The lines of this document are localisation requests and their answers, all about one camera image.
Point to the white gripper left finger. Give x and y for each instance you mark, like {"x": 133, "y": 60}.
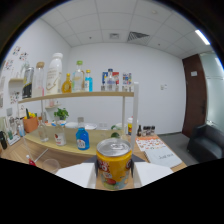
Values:
{"x": 78, "y": 175}

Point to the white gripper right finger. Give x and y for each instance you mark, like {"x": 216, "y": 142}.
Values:
{"x": 151, "y": 171}

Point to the yellow orange juice can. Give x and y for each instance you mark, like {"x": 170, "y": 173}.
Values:
{"x": 114, "y": 166}

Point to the clear bottle green cap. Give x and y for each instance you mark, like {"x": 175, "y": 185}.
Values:
{"x": 78, "y": 80}

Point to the yellow and red cup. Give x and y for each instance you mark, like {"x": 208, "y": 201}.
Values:
{"x": 130, "y": 126}

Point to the green and white cup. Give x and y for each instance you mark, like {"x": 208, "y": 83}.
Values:
{"x": 119, "y": 127}

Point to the white notebook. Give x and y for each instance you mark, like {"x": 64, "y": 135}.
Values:
{"x": 163, "y": 157}

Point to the white-framed wooden two-tier rack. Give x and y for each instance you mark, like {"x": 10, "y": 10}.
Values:
{"x": 70, "y": 146}

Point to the blue liquid bottle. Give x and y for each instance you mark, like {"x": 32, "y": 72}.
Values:
{"x": 82, "y": 138}

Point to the clear bottle red label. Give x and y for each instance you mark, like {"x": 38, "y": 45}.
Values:
{"x": 60, "y": 136}

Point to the white bowl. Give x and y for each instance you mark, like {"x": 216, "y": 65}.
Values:
{"x": 90, "y": 126}

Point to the blue patterned bowl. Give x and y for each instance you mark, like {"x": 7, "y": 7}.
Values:
{"x": 71, "y": 125}

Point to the green limes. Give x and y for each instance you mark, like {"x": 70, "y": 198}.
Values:
{"x": 115, "y": 135}

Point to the black armchair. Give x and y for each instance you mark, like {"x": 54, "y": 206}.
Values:
{"x": 206, "y": 143}

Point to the green potted plant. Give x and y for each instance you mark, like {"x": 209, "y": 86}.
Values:
{"x": 61, "y": 114}

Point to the orange basket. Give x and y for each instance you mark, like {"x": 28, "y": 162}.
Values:
{"x": 30, "y": 125}

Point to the brown door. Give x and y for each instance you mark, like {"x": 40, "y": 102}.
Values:
{"x": 195, "y": 96}

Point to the amber bottle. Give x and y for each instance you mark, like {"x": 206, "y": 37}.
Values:
{"x": 66, "y": 86}

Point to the small blue bottle yellow cap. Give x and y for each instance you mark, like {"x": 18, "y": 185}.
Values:
{"x": 88, "y": 83}

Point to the small clear bottle blue cap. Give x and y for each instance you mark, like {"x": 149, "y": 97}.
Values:
{"x": 110, "y": 82}

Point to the large white bottle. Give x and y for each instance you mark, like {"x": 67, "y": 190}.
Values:
{"x": 54, "y": 76}

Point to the tall glass jar cork lid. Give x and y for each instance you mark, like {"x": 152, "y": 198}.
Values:
{"x": 38, "y": 81}

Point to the black and yellow can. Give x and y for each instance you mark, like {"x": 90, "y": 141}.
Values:
{"x": 27, "y": 83}

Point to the ceiling air vent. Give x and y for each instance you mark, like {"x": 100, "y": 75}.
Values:
{"x": 137, "y": 37}

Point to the blue wall poster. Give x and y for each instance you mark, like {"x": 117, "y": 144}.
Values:
{"x": 104, "y": 77}

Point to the red wall poster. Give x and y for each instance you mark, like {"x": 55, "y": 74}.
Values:
{"x": 116, "y": 76}

